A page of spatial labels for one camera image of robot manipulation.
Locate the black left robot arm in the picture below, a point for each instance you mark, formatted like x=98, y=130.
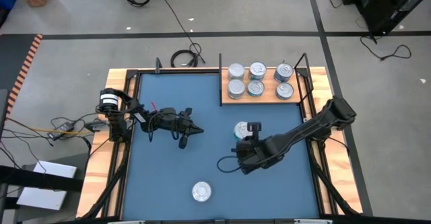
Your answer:
x=118, y=119

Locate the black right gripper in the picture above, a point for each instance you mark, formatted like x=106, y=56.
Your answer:
x=257, y=153

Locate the black power adapter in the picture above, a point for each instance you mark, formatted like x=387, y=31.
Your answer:
x=64, y=128

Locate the wooden shelf board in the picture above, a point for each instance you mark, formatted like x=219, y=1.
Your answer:
x=270, y=93

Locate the black computer tower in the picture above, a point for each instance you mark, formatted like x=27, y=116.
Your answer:
x=394, y=5

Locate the black table frame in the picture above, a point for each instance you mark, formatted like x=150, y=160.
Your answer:
x=175, y=71

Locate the black floor mat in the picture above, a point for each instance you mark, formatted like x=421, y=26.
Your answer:
x=11, y=59

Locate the green white label seafood can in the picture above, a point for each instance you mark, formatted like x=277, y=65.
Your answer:
x=236, y=88
x=256, y=88
x=236, y=71

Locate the teal label seafood can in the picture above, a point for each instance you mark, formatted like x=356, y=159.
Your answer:
x=257, y=69
x=240, y=130

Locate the blue table mat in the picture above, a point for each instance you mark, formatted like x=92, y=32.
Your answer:
x=168, y=183

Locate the black metal shelf frame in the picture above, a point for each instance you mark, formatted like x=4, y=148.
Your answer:
x=220, y=82

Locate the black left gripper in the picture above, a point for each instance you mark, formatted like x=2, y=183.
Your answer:
x=166, y=121

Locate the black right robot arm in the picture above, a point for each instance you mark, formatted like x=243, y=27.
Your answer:
x=303, y=131

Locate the white flat box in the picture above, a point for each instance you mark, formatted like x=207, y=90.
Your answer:
x=47, y=183

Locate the blue label seafood can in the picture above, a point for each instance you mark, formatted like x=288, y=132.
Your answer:
x=201, y=191
x=285, y=91
x=284, y=71

